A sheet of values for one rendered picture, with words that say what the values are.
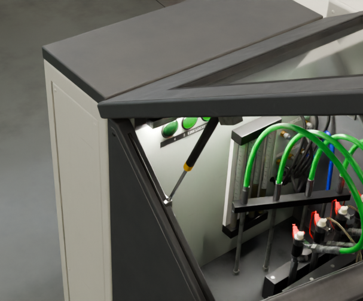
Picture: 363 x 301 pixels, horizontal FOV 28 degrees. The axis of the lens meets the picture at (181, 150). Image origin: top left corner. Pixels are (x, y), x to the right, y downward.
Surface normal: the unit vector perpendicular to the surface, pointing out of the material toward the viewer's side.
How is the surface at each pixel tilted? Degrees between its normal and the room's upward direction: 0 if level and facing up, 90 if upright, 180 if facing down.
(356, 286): 42
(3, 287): 0
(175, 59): 0
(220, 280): 0
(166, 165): 90
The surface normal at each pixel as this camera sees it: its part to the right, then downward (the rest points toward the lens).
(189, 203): 0.62, 0.49
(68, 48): 0.04, -0.79
